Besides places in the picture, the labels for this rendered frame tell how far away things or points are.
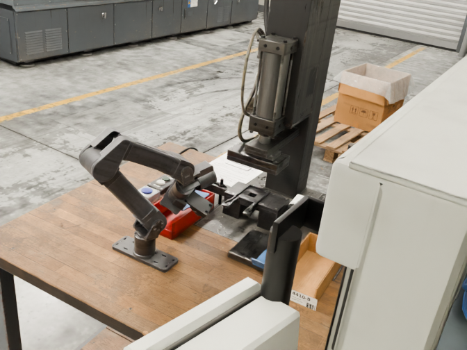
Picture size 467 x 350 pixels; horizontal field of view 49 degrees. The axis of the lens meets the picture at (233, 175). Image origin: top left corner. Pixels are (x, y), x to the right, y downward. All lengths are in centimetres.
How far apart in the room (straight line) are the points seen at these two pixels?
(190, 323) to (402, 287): 24
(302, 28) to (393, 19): 941
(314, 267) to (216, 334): 108
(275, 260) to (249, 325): 7
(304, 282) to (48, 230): 79
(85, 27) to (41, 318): 494
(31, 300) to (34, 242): 122
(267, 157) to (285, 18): 43
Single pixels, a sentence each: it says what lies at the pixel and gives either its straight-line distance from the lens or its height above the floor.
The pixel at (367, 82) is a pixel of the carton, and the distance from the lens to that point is 488.
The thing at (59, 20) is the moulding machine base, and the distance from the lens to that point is 679.
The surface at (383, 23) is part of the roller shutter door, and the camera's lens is 1101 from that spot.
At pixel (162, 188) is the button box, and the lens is 183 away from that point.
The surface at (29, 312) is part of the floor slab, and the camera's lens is 276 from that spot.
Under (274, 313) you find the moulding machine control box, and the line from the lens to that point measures 53.
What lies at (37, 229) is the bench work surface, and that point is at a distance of 168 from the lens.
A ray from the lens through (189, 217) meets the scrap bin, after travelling 165.
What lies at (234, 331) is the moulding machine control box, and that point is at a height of 146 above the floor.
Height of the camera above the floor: 181
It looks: 27 degrees down
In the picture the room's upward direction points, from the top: 6 degrees clockwise
